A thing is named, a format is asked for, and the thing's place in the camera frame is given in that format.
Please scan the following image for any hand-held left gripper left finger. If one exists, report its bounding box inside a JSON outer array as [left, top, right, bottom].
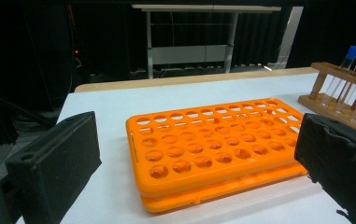
[[6, 111, 103, 224]]

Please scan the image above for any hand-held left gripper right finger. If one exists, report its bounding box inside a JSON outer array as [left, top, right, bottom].
[[294, 112, 356, 224]]

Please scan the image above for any wooden test tube rack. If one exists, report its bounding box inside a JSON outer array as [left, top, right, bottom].
[[297, 61, 356, 139]]

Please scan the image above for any orange plastic test tube rack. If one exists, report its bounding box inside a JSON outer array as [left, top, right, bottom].
[[125, 97, 309, 214]]

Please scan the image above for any black tripod stand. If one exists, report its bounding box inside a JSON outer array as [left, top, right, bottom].
[[0, 92, 58, 147]]

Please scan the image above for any black curtain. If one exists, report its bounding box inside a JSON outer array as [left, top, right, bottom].
[[237, 8, 295, 68]]

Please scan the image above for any white metal-framed desk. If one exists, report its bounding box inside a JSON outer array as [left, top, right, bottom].
[[131, 3, 282, 79]]

